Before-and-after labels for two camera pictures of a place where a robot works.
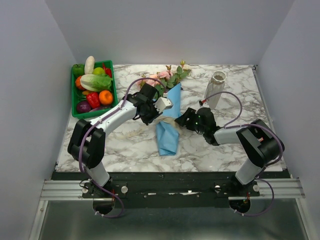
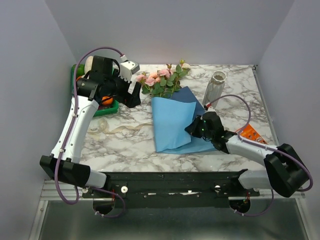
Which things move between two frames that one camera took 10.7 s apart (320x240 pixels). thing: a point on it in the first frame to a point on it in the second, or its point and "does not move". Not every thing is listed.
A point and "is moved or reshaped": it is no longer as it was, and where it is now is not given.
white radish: (89, 65) does not move
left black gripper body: (151, 108) to (118, 87)
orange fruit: (105, 97) does not move
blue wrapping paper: (168, 134) is moved or reshaped
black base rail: (170, 189) does not move
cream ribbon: (135, 132) is moved or reshaped
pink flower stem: (154, 79) does not move
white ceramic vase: (216, 85) does not move
